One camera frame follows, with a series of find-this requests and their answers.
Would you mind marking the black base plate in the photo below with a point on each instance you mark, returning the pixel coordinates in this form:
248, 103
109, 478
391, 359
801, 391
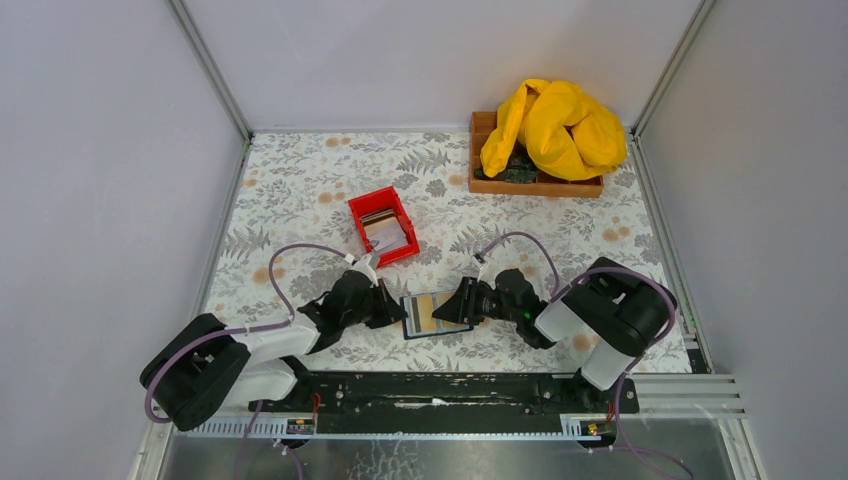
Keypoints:
447, 403

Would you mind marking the gold card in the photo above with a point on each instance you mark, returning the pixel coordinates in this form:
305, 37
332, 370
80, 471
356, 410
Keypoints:
420, 319

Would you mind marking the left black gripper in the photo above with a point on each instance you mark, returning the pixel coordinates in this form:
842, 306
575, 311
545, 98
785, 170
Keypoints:
373, 299

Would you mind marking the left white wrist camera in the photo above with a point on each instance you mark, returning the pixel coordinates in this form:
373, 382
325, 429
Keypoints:
367, 265

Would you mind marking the wooden tray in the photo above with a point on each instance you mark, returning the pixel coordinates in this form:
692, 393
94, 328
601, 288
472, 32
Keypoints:
482, 124

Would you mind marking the yellow cloth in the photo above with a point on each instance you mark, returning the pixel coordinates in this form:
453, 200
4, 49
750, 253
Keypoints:
566, 133

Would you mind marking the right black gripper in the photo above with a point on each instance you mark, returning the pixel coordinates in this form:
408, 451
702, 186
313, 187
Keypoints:
468, 302

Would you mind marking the dark green object in tray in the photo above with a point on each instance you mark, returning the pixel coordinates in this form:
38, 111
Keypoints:
520, 169

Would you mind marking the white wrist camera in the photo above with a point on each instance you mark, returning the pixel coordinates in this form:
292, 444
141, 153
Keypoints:
482, 266
367, 265

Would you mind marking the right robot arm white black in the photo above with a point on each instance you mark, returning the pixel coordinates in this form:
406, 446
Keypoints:
627, 310

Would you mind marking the red plastic bin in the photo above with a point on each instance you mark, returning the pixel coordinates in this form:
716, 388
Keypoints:
378, 200

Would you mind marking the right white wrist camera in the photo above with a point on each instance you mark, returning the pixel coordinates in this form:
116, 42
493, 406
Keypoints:
482, 266

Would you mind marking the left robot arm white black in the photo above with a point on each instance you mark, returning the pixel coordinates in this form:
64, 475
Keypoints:
208, 365

